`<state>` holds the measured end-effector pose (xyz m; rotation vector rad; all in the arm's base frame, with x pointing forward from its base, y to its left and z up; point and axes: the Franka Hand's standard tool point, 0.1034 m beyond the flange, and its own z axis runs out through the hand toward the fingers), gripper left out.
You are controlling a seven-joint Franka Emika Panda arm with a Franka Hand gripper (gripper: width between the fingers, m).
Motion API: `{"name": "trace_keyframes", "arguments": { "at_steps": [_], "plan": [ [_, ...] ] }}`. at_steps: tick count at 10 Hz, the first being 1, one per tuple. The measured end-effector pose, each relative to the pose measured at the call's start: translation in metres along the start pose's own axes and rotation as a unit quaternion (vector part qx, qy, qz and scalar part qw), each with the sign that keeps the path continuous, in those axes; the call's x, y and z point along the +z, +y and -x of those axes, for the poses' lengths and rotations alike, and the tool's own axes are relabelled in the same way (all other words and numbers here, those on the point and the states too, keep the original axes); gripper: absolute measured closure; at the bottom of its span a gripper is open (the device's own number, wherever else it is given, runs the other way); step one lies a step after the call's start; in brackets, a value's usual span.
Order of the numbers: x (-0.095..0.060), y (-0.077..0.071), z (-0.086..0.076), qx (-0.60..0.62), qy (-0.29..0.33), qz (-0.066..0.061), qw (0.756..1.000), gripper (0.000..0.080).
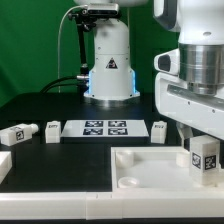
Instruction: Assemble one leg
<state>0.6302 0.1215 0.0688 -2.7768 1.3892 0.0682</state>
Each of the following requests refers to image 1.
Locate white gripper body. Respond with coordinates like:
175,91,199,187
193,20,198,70
155,72,224,140

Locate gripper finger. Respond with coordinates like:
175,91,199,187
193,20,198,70
176,122,193,145

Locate white square tabletop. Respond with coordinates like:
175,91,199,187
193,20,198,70
111,147,224,191

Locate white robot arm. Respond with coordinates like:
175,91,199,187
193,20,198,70
74,0,224,140

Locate marker sheet with tags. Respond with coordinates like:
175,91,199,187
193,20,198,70
62,120,149,137

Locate white front fence bar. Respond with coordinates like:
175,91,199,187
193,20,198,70
0,191,224,220

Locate white fence bar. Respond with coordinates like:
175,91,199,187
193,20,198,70
0,191,224,220
0,152,12,184

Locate white left fence bar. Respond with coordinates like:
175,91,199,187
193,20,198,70
0,152,12,184

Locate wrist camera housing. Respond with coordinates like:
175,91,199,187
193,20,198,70
154,49,180,77

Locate black cables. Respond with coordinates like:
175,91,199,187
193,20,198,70
39,75,84,94

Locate black camera stand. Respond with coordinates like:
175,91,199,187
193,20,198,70
68,3,120,93

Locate grey cable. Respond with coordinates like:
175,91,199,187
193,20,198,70
57,4,88,94

